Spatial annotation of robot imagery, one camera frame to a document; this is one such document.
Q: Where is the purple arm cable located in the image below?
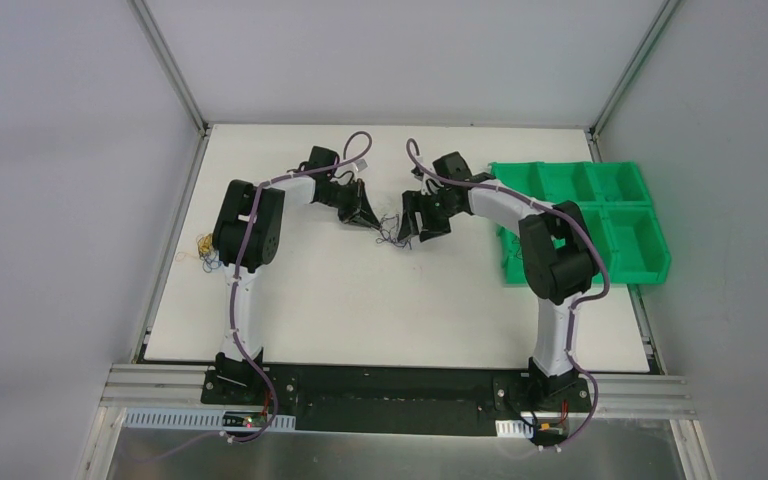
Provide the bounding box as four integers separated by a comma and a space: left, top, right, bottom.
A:
224, 130, 375, 445
405, 137, 609, 453

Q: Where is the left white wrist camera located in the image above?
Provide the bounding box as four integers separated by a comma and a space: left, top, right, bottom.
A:
350, 158, 368, 175

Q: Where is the purple wire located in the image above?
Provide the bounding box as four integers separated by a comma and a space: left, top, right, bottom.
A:
374, 225, 413, 252

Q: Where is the right control circuit board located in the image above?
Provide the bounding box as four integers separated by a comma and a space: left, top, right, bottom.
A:
534, 422, 568, 437

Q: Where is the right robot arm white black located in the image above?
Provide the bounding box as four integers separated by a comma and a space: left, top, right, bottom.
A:
397, 141, 607, 410

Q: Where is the yellow blue wire bundle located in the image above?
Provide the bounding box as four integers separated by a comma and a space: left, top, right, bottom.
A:
175, 231, 225, 274

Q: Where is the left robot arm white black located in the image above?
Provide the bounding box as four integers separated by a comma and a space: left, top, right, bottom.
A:
209, 146, 380, 405

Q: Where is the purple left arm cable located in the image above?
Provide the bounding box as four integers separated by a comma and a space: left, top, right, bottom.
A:
224, 130, 375, 445

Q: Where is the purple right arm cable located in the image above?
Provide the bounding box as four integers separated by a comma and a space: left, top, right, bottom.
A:
405, 137, 609, 453

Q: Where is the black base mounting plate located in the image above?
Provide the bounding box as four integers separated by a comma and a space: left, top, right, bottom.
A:
201, 360, 592, 437

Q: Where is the control circuit board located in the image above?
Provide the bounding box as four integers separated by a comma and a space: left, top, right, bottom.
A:
222, 411, 269, 430
534, 422, 568, 437

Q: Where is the green divided plastic bin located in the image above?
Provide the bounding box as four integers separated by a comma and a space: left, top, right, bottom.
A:
490, 162, 671, 285

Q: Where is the left control circuit board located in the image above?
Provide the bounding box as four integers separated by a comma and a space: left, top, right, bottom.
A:
222, 411, 269, 430

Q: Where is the aluminium frame rail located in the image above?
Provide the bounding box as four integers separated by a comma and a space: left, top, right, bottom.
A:
100, 364, 697, 420

